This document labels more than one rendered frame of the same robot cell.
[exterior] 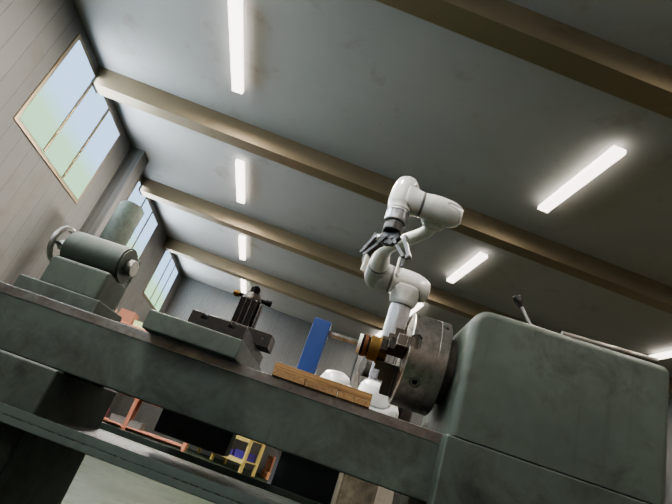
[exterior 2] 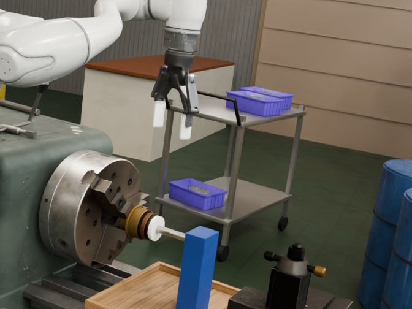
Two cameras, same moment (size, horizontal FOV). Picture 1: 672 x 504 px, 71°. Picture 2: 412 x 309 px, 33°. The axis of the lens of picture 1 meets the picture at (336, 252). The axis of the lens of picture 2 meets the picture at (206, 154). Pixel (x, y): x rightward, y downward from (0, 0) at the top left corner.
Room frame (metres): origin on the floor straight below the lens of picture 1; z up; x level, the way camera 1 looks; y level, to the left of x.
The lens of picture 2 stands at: (3.21, 0.53, 1.72)
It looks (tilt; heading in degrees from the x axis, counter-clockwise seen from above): 13 degrees down; 200
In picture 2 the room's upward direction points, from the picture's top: 8 degrees clockwise
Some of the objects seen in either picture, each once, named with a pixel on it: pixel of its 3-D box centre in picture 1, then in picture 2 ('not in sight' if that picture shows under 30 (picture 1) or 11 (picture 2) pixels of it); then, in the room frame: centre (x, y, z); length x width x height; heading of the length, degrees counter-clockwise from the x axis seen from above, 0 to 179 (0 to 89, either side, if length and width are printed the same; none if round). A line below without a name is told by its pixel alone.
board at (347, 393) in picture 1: (321, 392); (169, 301); (1.60, -0.11, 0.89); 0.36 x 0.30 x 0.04; 174
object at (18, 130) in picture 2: not in sight; (18, 130); (1.62, -0.63, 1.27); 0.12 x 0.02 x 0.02; 91
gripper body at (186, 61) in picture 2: (391, 234); (178, 68); (1.59, -0.17, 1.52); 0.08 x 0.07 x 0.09; 56
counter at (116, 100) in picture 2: not in sight; (164, 99); (-3.97, -2.71, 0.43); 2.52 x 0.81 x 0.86; 2
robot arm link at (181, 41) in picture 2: (396, 218); (181, 40); (1.59, -0.17, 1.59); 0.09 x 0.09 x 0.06
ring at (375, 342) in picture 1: (374, 348); (140, 223); (1.59, -0.23, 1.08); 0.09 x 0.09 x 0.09; 84
